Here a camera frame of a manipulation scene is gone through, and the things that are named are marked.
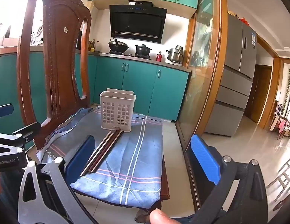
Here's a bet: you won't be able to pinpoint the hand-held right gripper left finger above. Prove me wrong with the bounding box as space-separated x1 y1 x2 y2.
18 135 97 224

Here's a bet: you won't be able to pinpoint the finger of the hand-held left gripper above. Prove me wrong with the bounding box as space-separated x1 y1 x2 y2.
0 122 42 145
0 104 14 120

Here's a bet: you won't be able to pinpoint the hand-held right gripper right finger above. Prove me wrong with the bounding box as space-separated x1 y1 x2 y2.
185 134 274 224

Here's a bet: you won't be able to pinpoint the silver chopstick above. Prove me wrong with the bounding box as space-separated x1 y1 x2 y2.
80 131 113 177

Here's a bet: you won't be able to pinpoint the brown chopstick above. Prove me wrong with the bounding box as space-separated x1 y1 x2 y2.
84 131 116 175

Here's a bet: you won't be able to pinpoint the red-brown chopstick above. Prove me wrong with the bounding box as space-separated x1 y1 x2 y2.
88 130 121 174

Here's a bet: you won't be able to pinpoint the black chopstick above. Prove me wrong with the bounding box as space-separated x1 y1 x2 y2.
91 131 124 172

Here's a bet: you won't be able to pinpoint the white perforated utensil basket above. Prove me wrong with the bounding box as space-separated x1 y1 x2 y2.
100 88 137 133

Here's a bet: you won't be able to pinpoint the person's right hand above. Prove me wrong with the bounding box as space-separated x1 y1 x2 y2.
149 210 175 224

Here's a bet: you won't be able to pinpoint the blue plaid cloth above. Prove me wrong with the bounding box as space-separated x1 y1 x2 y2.
36 107 164 209

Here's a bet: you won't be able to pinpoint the carved wooden chair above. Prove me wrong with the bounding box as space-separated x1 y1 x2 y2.
16 0 170 223

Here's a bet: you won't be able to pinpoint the wooden slatted chair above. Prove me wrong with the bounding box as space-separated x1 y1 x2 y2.
266 153 290 193

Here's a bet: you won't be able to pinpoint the clothes drying rack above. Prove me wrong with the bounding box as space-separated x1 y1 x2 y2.
270 100 290 143

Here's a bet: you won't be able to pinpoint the wooden door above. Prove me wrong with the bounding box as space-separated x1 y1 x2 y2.
244 64 273 125

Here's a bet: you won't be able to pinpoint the grey refrigerator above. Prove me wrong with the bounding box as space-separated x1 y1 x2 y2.
204 13 258 137

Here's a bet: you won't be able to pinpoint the teal lower cabinets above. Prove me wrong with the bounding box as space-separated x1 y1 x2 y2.
0 51 190 150

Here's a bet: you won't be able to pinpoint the wood-framed glass sliding door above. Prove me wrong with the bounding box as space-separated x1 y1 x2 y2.
175 0 228 151

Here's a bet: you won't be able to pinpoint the group of sauce bottles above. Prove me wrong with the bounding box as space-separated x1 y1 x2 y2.
88 39 100 52

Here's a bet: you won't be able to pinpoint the stainless steel pot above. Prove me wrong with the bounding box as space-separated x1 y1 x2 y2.
166 45 185 63

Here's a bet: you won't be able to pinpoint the gas stove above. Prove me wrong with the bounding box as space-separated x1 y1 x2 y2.
109 50 153 59

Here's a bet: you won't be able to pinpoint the black wok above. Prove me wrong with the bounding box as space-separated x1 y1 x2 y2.
108 37 130 53

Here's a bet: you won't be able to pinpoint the black lidded pot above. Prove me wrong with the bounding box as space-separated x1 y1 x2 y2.
135 44 153 56

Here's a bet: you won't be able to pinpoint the black range hood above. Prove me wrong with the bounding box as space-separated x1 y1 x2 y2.
109 0 168 44

